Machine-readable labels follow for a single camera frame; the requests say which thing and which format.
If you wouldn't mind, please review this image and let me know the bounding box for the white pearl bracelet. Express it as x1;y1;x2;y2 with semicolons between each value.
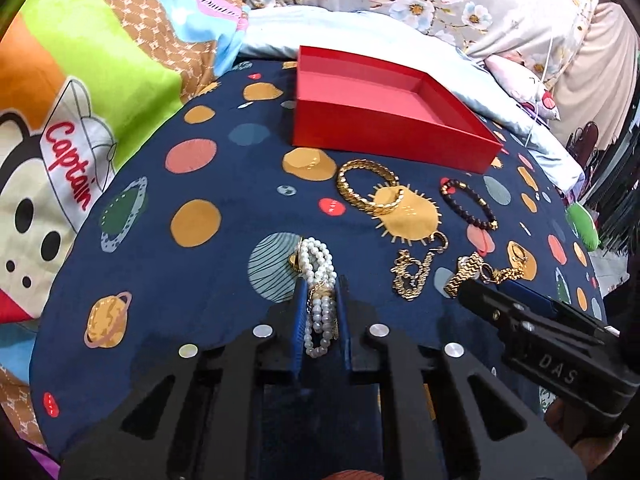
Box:
296;236;340;359

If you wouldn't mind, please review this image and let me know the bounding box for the gold link bangle bracelet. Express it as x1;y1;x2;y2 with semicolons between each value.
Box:
335;158;406;217

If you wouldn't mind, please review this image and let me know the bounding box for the gold hoop earring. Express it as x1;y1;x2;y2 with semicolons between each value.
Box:
428;231;449;255

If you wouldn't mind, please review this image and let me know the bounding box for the gold chain with charm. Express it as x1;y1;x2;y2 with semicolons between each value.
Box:
442;240;531;299

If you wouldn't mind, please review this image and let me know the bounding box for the red jewelry box tray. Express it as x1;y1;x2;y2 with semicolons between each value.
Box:
292;46;502;174

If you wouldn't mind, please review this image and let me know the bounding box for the right human hand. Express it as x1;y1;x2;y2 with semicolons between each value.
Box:
544;398;626;474

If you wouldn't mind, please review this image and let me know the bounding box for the navy planet print cushion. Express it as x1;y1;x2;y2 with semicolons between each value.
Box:
37;60;604;457

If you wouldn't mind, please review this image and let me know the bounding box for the green plush object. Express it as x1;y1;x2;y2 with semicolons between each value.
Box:
566;203;600;252

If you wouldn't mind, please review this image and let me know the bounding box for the light blue pillow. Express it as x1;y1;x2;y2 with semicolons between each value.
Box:
240;6;586;194

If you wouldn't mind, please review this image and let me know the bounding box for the pink white plush toy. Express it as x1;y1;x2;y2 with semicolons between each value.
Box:
484;55;561;122

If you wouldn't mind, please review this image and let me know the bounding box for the beige curtain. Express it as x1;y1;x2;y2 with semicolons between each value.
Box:
551;2;639;150

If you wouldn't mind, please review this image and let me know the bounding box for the colourful monkey cartoon blanket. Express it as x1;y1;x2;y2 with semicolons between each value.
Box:
1;0;247;451

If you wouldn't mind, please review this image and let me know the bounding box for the gold clover chain bracelet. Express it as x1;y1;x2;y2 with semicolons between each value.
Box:
389;248;435;302

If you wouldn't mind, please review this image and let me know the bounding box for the dark bead bracelet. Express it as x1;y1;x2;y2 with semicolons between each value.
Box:
439;178;500;232

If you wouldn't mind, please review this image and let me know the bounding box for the white cord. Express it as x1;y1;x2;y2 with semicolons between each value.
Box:
524;34;559;146

